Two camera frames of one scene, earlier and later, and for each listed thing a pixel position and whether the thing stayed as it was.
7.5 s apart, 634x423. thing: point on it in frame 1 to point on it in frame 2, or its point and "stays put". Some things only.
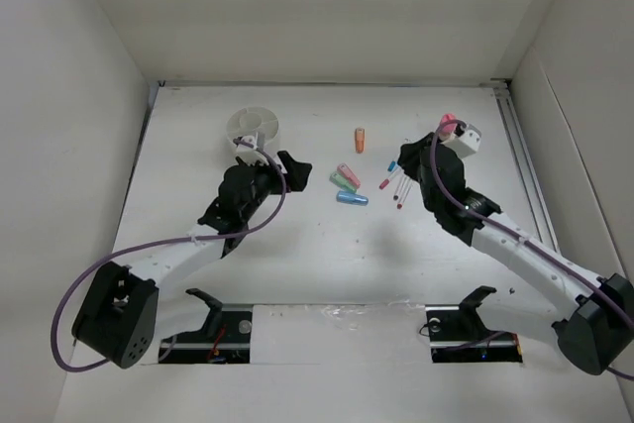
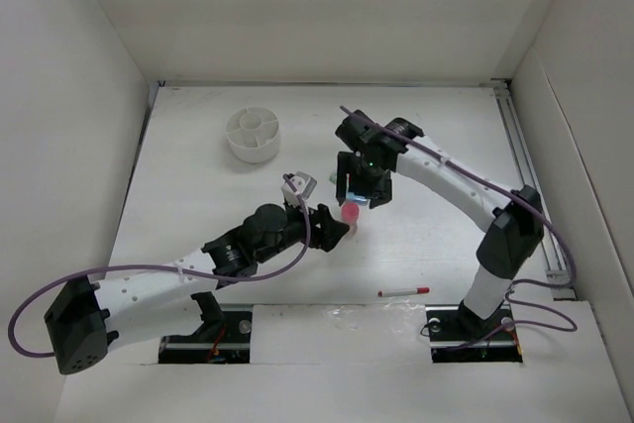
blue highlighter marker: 347,196 stays put
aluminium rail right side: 525,162 stays put
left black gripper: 297,170 to 327,230
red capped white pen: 404,194 to 403,291
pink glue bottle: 450,127 to 350,216
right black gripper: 411,156 to 380,192
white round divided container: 250,120 stays put
